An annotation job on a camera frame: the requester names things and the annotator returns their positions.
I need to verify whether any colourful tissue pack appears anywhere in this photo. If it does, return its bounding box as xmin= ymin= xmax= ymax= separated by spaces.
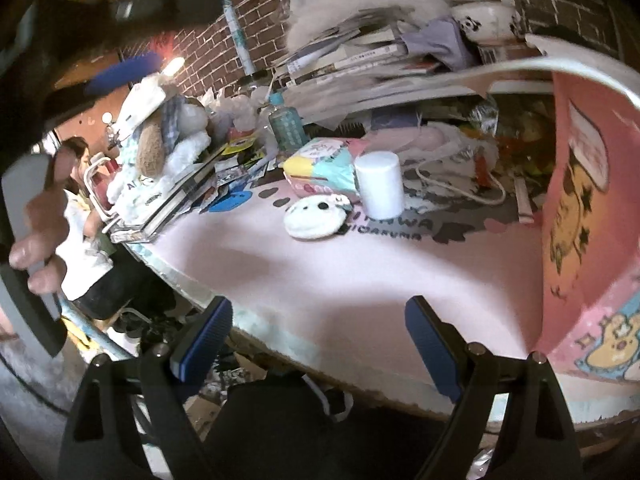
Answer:
xmin=283 ymin=138 xmax=368 ymax=203

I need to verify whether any white panda plush pouch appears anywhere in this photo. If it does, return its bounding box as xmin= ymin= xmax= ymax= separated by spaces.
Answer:
xmin=283 ymin=194 xmax=352 ymax=240

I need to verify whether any white cylinder container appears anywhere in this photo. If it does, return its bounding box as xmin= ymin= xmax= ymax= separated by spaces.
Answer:
xmin=354 ymin=151 xmax=405 ymax=220

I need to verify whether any operator hand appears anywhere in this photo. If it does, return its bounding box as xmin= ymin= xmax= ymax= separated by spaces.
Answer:
xmin=9 ymin=148 xmax=77 ymax=296

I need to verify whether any binder under plush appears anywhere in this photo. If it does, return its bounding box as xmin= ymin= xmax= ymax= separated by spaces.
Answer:
xmin=103 ymin=144 xmax=228 ymax=244

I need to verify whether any pile of sticker packets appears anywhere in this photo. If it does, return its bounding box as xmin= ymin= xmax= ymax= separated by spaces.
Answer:
xmin=193 ymin=126 xmax=279 ymax=214

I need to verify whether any pink cartoon paper bag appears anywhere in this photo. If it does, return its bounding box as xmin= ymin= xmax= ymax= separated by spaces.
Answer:
xmin=422 ymin=35 xmax=639 ymax=382

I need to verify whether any teal water bottle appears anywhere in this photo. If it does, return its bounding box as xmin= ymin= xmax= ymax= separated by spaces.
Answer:
xmin=268 ymin=92 xmax=309 ymax=154

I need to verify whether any blue flat tag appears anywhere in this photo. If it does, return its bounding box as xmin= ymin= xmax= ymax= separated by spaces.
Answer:
xmin=206 ymin=191 xmax=253 ymax=212

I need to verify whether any person in white top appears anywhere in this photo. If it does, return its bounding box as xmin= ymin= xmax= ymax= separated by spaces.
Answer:
xmin=56 ymin=136 xmax=137 ymax=320

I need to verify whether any white fluffy fur item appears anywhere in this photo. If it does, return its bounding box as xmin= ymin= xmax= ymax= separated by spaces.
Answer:
xmin=285 ymin=0 xmax=451 ymax=53

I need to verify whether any stack of books and papers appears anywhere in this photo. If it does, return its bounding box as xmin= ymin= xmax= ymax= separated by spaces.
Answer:
xmin=271 ymin=6 xmax=452 ymax=116

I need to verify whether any pink desk mat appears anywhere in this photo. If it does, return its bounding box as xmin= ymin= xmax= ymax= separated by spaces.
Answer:
xmin=124 ymin=159 xmax=640 ymax=421

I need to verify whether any purple cloth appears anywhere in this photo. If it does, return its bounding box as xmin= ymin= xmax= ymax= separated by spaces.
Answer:
xmin=400 ymin=18 xmax=477 ymax=72

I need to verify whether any panda ceramic bowl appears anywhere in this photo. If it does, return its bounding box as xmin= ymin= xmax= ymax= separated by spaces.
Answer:
xmin=451 ymin=1 xmax=521 ymax=46

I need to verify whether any white cable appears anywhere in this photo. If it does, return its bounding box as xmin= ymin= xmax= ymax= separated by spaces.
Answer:
xmin=414 ymin=156 xmax=508 ymax=207

